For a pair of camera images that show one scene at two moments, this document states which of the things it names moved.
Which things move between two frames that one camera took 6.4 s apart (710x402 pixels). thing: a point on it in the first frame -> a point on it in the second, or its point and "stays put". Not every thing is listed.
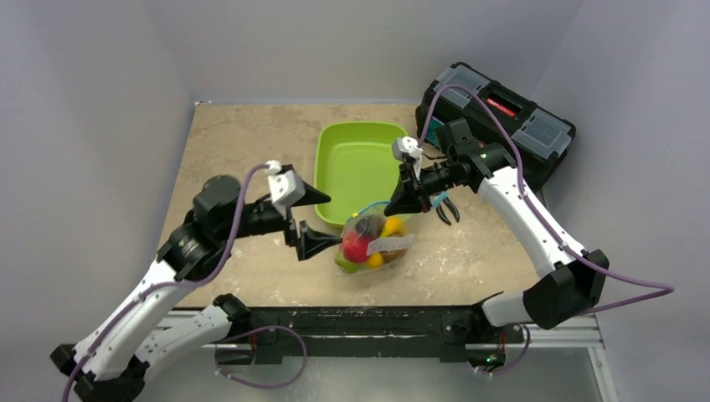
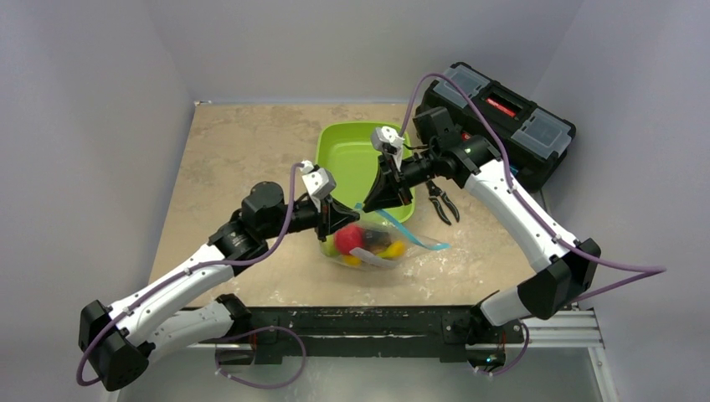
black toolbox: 536,141 stays put
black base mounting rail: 447,332 stays put
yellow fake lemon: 393,226 -> 396,249
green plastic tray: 355,167 stays put
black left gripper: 309,241 -> 331,217
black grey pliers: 439,198 stays put
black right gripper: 413,185 -> 398,181
